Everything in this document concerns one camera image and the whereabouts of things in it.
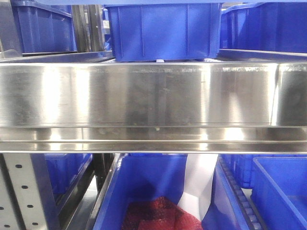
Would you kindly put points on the white sheet in bin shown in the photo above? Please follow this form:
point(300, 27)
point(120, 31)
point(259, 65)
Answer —
point(197, 190)

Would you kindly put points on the perforated grey shelf upright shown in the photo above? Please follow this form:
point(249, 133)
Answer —
point(26, 197)

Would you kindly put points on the blue bin upper right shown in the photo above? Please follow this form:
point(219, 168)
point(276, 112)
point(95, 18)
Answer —
point(271, 26)

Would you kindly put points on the blue bin upper middle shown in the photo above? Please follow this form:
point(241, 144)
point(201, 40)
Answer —
point(165, 31)

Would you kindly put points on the stainless steel shelf beam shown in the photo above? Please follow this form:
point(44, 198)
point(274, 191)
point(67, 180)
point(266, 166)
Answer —
point(191, 107)

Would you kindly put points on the blue bin lower right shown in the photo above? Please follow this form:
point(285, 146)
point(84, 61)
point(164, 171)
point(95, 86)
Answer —
point(280, 192)

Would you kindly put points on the red mesh bag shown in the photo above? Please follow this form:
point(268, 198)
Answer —
point(160, 214)

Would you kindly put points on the blue bin upper left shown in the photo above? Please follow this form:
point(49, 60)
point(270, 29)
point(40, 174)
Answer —
point(44, 28)

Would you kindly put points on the blue bin lower middle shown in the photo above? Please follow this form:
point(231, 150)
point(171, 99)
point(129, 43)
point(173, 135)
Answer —
point(147, 177)

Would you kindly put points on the blue bin lower left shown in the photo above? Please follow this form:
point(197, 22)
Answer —
point(63, 168)

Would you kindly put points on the blue bin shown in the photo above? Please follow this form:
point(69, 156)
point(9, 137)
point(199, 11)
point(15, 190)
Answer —
point(44, 28)
point(271, 26)
point(147, 177)
point(280, 192)
point(63, 168)
point(165, 31)

